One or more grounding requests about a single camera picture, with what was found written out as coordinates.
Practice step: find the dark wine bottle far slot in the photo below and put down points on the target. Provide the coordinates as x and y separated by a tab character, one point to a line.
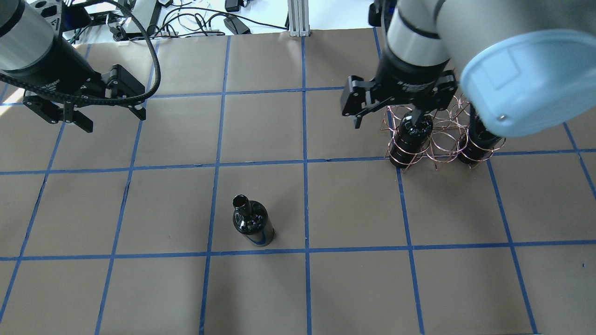
479	144

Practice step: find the dark wine bottle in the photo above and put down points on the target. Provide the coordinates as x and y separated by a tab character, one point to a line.
250	218
407	142

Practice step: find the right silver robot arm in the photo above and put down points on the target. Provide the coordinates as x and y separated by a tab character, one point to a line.
525	65

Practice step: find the aluminium frame post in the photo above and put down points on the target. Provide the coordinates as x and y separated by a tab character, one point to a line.
298	15

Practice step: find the black power adapter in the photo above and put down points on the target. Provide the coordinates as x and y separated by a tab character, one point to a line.
236	26

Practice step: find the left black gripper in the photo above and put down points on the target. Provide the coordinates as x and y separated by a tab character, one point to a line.
52	64

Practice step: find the copper wire wine basket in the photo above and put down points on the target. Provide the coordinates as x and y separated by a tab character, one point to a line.
449	126

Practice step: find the brown paper table mat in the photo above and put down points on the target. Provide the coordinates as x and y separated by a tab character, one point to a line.
128	230

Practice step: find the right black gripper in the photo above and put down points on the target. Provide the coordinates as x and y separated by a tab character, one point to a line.
406	78

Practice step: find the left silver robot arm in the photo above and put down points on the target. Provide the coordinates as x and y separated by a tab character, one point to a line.
48	17

